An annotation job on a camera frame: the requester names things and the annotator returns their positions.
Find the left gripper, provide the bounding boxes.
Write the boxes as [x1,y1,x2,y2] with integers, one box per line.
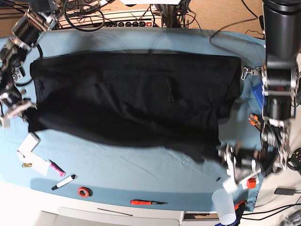
[218,144,265,194]

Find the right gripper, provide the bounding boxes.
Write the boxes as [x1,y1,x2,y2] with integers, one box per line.
[0,98,37,129]

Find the black t-shirt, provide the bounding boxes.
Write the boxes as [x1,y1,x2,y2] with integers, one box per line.
[28,52,241,162]

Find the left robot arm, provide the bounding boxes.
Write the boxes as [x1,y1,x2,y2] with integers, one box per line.
[218,0,301,193]

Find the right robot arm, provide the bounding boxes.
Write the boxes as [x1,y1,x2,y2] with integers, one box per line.
[0,0,67,128]

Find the small red cube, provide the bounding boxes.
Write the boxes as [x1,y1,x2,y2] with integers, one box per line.
[246,178,256,189]

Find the grey remote control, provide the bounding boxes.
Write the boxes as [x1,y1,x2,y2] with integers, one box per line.
[12,67,26,82]

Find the white power bank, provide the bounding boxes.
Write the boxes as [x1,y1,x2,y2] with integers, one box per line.
[17,133,40,159]

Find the translucent plastic cup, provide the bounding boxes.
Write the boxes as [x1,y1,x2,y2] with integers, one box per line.
[212,188,237,226]

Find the black power adapter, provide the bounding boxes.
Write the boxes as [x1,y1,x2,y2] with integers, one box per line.
[274,187,296,195]

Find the orange black utility knife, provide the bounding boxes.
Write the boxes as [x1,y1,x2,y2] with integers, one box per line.
[248,114,261,130]

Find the gold AA battery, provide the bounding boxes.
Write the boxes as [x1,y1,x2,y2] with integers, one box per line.
[22,163,32,168]

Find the white paper card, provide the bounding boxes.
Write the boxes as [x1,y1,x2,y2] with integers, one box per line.
[19,152,50,176]

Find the pink tube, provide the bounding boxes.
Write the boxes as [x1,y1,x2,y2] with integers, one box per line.
[49,160,66,177]

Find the blue box with knob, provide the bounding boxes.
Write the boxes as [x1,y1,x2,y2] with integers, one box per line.
[252,82,266,108]

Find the silver carabiner clip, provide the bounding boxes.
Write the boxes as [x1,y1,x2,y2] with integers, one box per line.
[241,67,250,80]

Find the white marker pen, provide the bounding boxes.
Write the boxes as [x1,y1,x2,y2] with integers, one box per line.
[51,174,77,191]

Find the red tape roll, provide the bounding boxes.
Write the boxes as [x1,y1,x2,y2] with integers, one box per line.
[78,186,93,198]

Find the black zip tie on ledge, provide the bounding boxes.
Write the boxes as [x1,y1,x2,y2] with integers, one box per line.
[97,208,133,217]

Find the white power strip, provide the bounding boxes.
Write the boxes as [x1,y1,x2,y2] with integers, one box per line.
[67,9,162,29]

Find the red handled screwdriver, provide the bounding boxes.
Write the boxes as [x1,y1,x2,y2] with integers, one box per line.
[130,200,167,205]

